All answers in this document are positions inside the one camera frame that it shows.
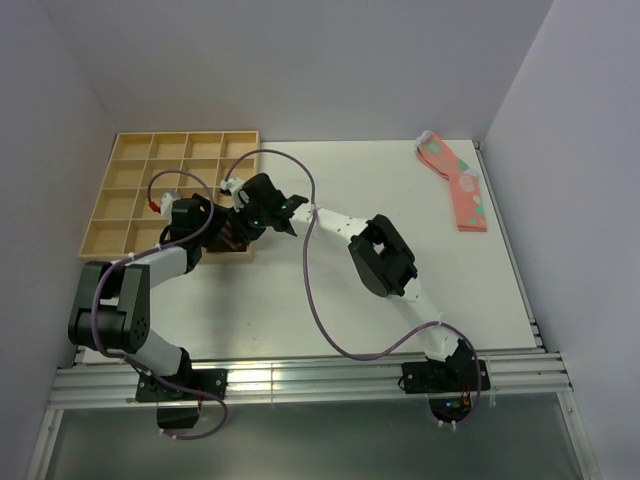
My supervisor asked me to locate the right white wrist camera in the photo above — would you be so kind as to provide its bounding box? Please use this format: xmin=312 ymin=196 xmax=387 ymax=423
xmin=220 ymin=177 xmax=249 ymax=211

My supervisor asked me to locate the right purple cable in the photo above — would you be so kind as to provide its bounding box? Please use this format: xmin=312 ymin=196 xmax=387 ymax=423
xmin=223 ymin=148 xmax=484 ymax=429

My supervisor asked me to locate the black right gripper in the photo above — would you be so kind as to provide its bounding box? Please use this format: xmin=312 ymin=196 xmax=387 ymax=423
xmin=225 ymin=199 xmax=269 ymax=248

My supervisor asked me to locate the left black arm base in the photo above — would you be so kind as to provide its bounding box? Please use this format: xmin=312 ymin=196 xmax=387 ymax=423
xmin=135 ymin=368 xmax=228 ymax=431

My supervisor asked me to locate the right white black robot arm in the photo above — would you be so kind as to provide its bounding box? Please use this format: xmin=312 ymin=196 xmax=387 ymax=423
xmin=220 ymin=173 xmax=482 ymax=390

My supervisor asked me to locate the pink patterned sock pair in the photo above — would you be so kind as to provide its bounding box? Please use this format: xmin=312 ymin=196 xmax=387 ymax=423
xmin=414 ymin=130 xmax=487 ymax=233

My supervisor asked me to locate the purple cable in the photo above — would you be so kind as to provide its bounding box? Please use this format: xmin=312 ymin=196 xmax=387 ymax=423
xmin=223 ymin=148 xmax=484 ymax=429
xmin=91 ymin=170 xmax=229 ymax=441

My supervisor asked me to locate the aluminium mounting rail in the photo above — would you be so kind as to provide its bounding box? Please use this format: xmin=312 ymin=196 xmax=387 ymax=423
xmin=47 ymin=352 xmax=573 ymax=410

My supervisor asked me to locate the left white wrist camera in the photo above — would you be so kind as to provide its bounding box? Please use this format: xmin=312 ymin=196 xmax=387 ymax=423
xmin=148 ymin=190 xmax=181 ymax=221

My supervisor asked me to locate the wooden compartment tray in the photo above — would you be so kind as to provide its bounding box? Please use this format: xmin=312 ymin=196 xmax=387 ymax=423
xmin=79 ymin=130 xmax=260 ymax=261

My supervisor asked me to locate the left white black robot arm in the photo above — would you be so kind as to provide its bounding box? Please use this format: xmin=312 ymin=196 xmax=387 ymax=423
xmin=67 ymin=194 xmax=232 ymax=399

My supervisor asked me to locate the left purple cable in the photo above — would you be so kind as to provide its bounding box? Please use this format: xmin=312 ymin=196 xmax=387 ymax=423
xmin=91 ymin=170 xmax=229 ymax=441

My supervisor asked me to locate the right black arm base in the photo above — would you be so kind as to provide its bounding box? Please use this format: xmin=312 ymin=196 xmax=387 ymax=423
xmin=397 ymin=360 xmax=491 ymax=427

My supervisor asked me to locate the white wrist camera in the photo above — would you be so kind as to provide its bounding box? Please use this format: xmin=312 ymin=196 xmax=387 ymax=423
xmin=220 ymin=177 xmax=249 ymax=211
xmin=148 ymin=190 xmax=181 ymax=221

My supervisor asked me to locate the beige red purple striped sock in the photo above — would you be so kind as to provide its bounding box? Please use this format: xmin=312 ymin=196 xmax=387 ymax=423
xmin=218 ymin=223 xmax=248 ymax=252

